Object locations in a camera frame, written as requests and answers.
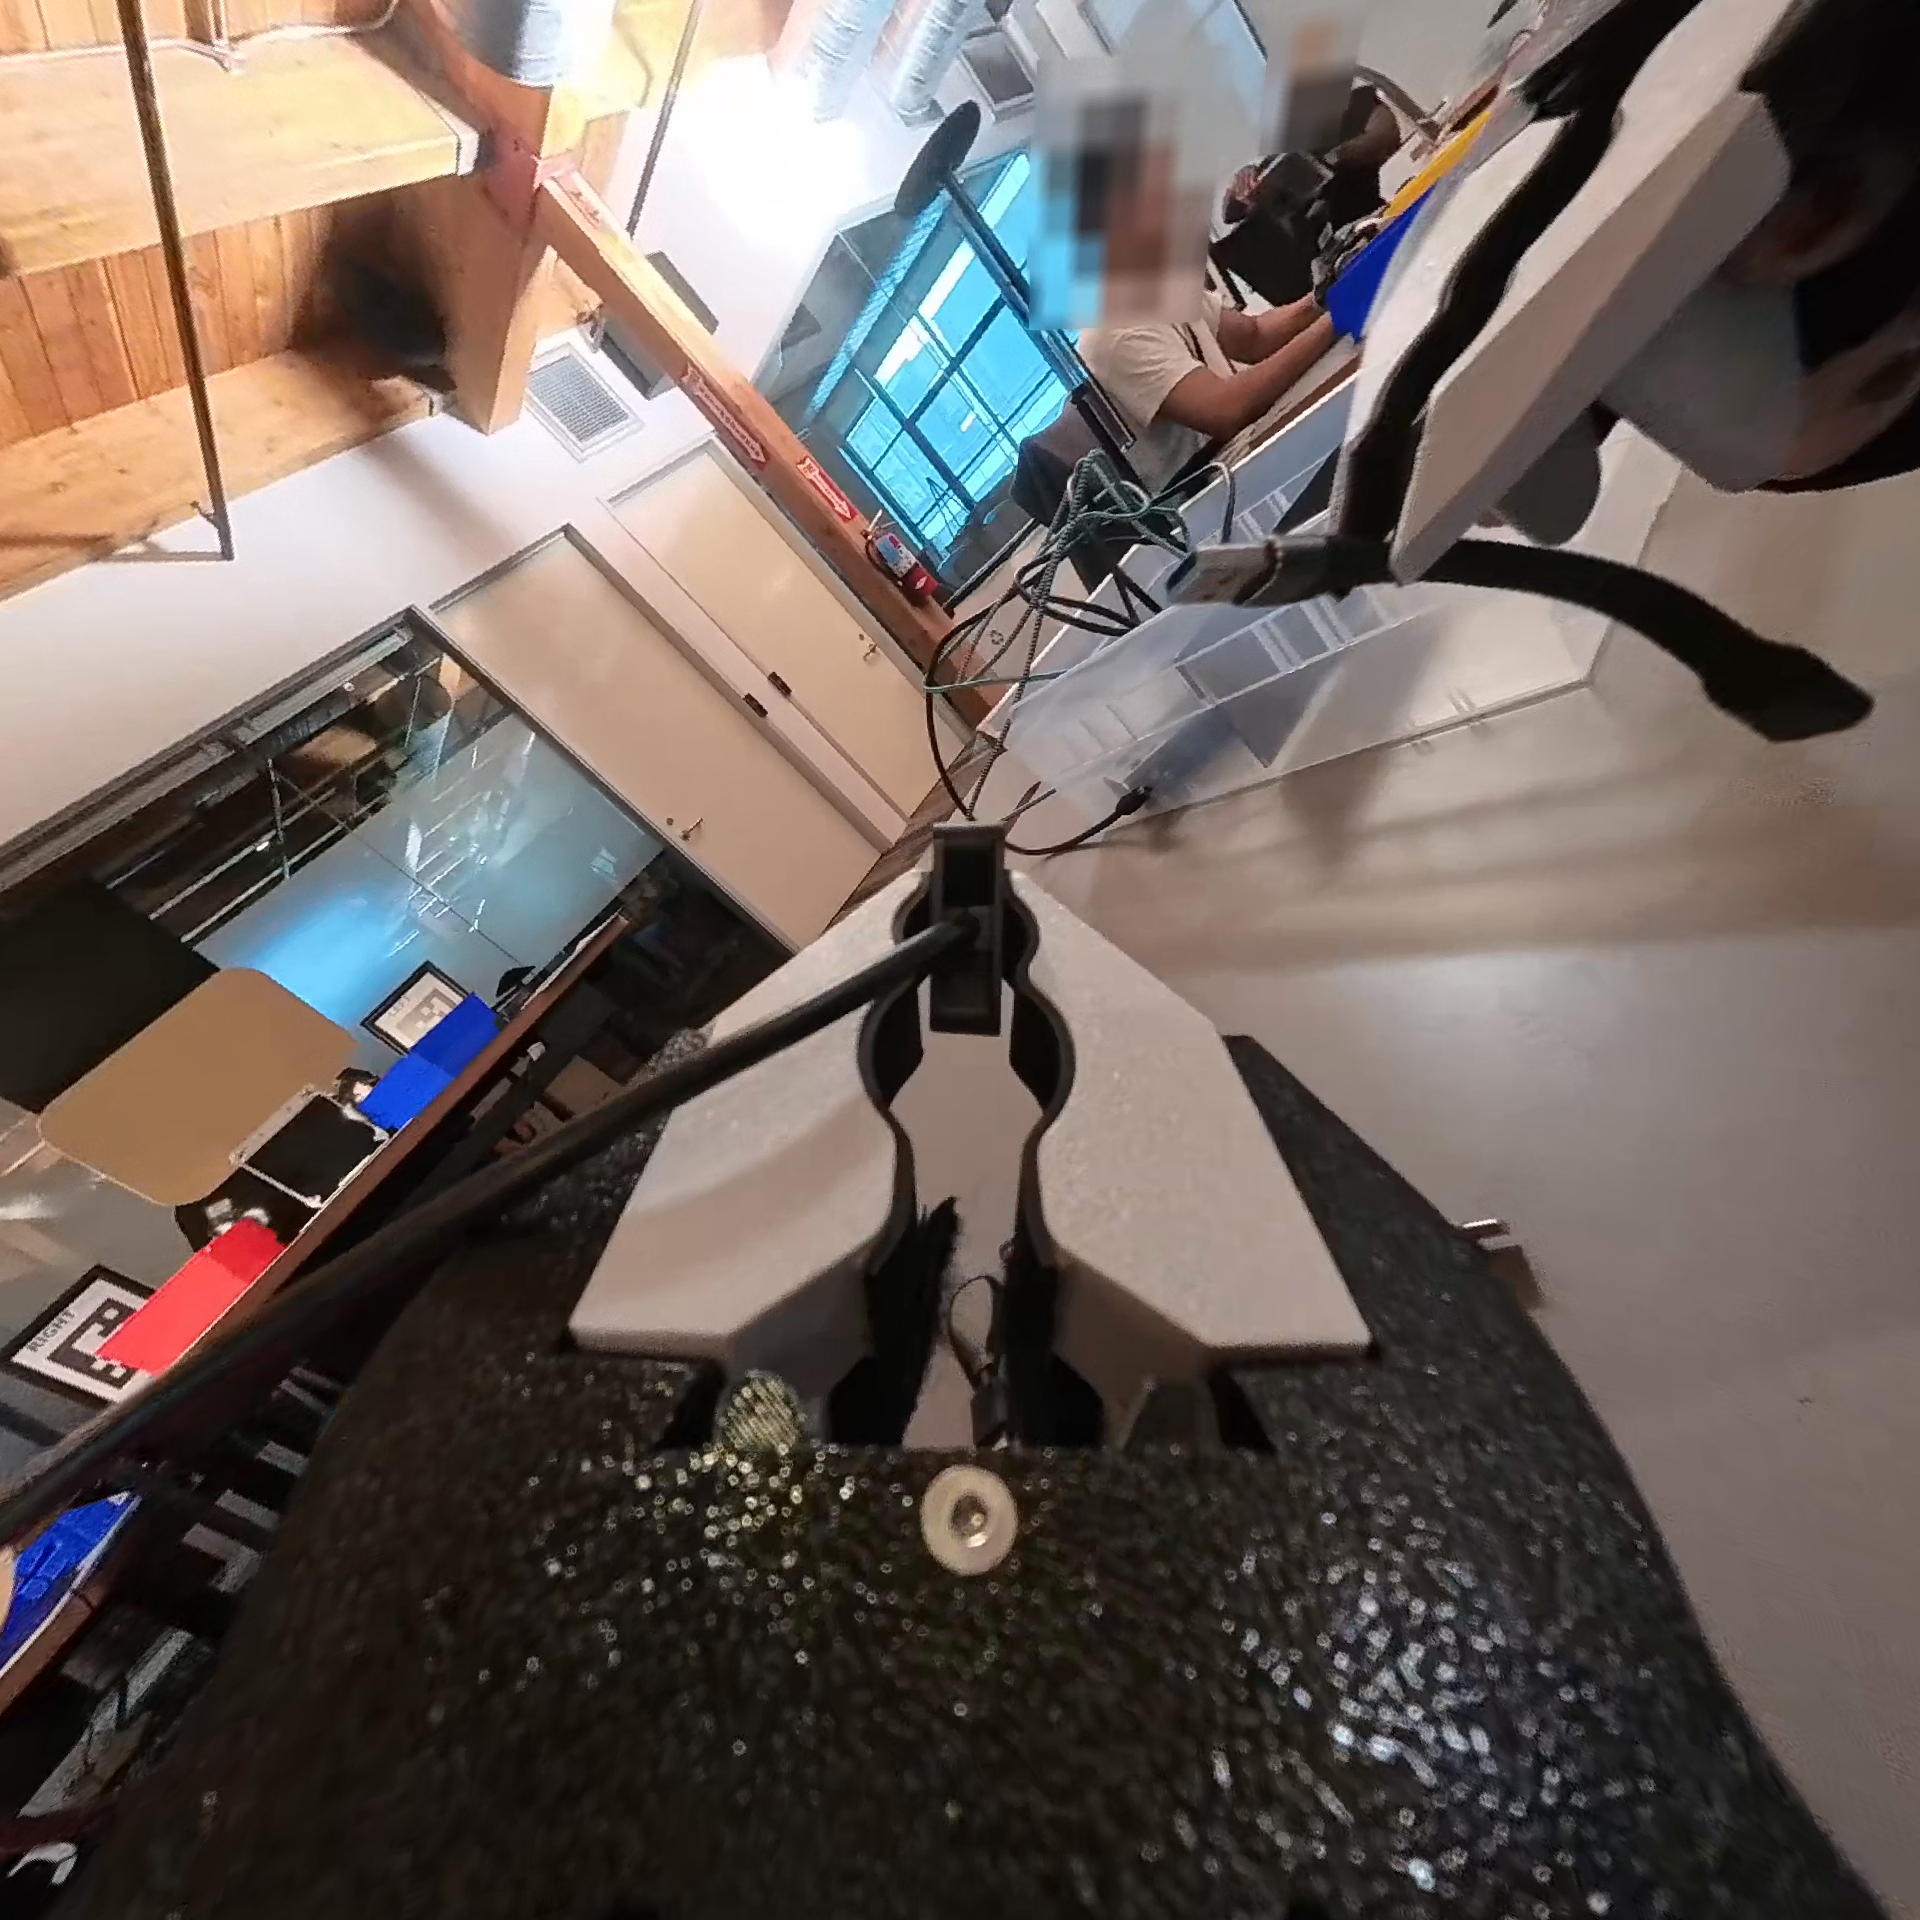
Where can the blue bin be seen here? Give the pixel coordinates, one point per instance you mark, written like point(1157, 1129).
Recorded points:
point(433, 1074)
point(1371, 285)

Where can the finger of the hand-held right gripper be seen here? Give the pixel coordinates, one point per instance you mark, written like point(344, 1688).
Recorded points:
point(1441, 254)
point(1590, 314)

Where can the small red bin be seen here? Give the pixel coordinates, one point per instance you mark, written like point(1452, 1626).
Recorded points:
point(193, 1292)

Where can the framed printed tag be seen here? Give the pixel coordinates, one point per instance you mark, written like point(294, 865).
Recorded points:
point(412, 1004)
point(74, 1336)

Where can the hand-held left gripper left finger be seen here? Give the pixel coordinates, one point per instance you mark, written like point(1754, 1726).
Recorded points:
point(749, 1229)

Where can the white door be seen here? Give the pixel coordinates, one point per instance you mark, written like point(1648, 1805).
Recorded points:
point(779, 601)

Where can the black usb hub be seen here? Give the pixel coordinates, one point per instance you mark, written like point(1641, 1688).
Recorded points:
point(965, 885)

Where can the stack of blue bins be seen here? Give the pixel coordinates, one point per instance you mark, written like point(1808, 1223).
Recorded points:
point(60, 1576)

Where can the clear plastic bin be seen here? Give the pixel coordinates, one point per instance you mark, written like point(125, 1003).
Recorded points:
point(1350, 673)

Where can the tan sign board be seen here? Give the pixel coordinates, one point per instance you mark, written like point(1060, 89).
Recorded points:
point(193, 1088)

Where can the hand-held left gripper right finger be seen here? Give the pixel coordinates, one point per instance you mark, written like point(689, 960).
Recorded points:
point(1186, 1200)

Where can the window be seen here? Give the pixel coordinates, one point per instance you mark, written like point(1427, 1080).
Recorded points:
point(930, 405)

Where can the wall vent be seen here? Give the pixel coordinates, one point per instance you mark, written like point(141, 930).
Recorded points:
point(586, 398)

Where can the round black ceiling fixture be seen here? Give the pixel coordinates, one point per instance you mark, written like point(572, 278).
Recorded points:
point(939, 158)

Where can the yellow bin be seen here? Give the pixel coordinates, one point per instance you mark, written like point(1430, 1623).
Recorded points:
point(1441, 171)

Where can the red arrow sign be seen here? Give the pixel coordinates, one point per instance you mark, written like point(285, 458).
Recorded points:
point(827, 493)
point(728, 416)

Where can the red fire extinguisher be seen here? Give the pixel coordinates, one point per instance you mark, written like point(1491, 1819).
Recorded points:
point(907, 567)

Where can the black hanging pipe frame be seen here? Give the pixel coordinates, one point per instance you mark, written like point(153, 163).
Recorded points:
point(179, 298)

